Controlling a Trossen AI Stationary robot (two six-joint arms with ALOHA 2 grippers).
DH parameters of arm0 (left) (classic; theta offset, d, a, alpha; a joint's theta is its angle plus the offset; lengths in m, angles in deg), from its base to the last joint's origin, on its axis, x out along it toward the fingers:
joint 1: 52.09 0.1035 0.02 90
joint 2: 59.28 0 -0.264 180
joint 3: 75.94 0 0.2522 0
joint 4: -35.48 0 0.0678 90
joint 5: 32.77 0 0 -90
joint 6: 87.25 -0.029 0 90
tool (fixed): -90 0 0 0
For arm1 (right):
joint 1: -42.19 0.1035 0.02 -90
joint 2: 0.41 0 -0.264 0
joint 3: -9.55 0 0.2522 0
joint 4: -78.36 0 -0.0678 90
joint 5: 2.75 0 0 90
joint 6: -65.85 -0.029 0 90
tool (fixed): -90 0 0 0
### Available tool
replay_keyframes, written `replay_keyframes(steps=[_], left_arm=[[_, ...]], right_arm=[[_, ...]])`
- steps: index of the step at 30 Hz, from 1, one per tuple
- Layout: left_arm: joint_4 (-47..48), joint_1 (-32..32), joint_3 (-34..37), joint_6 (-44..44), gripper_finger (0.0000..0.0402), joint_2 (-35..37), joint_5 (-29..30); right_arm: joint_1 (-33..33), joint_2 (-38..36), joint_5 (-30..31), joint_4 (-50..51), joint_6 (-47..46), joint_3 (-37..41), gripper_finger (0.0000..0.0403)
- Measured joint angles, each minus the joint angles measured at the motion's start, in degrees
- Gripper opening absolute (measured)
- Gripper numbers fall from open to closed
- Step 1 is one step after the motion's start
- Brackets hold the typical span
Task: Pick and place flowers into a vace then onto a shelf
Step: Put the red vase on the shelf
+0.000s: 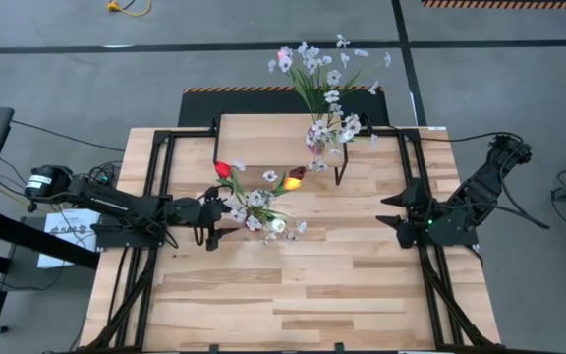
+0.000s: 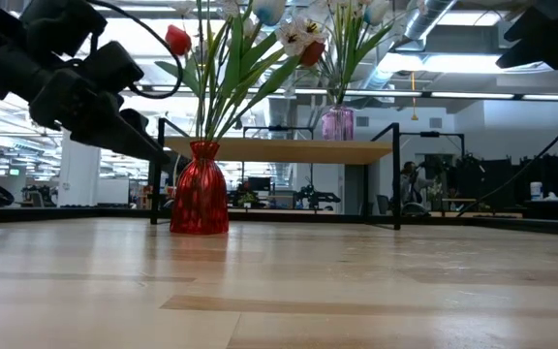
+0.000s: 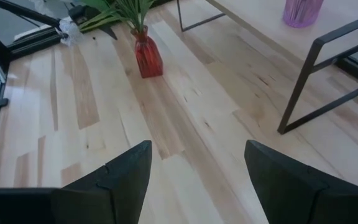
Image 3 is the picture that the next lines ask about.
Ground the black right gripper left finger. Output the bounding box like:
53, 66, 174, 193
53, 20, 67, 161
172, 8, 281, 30
0, 140, 152, 224

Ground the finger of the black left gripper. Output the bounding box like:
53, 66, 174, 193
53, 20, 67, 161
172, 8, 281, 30
99, 24, 118, 40

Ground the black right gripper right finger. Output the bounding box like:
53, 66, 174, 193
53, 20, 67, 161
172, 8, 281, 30
244, 139, 358, 224

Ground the bright red artificial tulip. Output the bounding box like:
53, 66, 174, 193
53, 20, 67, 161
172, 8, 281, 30
78, 0, 121, 34

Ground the white veined artificial flower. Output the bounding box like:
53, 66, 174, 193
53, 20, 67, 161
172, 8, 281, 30
56, 17, 85, 47

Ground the pink ribbed glass vase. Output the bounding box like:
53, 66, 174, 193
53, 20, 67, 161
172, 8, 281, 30
283, 0, 325, 29

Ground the red ribbed glass vase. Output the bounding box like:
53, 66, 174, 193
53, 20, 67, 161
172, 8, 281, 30
131, 25, 164, 78

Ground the wooden shelf black metal frame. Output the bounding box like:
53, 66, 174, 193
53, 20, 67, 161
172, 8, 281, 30
177, 0, 358, 135

